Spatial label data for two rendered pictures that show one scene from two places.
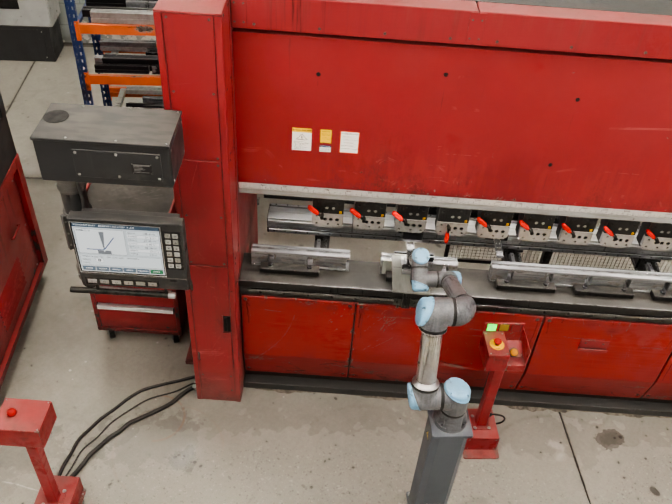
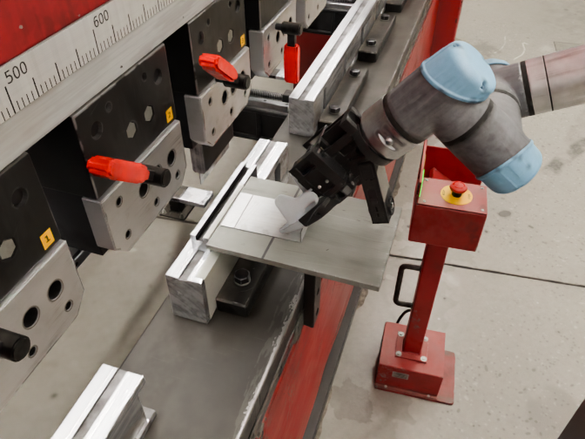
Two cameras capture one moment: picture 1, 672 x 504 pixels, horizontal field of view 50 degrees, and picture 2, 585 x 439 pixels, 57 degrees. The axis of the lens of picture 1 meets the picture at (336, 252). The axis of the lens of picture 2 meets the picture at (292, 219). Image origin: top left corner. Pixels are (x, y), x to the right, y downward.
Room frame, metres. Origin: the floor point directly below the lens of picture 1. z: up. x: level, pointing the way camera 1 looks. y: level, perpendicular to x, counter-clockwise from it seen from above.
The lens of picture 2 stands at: (2.42, 0.22, 1.56)
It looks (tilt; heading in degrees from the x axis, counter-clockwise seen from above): 41 degrees down; 289
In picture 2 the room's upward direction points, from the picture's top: straight up
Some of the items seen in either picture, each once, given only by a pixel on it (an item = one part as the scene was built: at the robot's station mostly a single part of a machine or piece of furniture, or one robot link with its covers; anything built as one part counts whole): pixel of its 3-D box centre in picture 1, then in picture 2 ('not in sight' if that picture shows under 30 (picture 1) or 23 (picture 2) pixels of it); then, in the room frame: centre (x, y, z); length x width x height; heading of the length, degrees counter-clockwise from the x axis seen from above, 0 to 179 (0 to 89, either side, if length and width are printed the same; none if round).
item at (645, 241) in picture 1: (658, 231); not in sight; (2.75, -1.55, 1.26); 0.15 x 0.09 x 0.17; 90
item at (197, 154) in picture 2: (412, 234); (212, 138); (2.75, -0.37, 1.13); 0.10 x 0.02 x 0.10; 90
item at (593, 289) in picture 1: (603, 291); (378, 36); (2.70, -1.38, 0.89); 0.30 x 0.05 x 0.03; 90
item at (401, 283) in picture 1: (410, 274); (307, 227); (2.60, -0.37, 1.00); 0.26 x 0.18 x 0.01; 0
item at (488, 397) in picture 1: (490, 392); (426, 291); (2.39, -0.86, 0.39); 0.05 x 0.05 x 0.54; 5
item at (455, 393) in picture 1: (454, 395); not in sight; (1.92, -0.55, 0.94); 0.13 x 0.12 x 0.14; 95
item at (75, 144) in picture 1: (122, 212); not in sight; (2.27, 0.88, 1.53); 0.51 x 0.25 x 0.85; 91
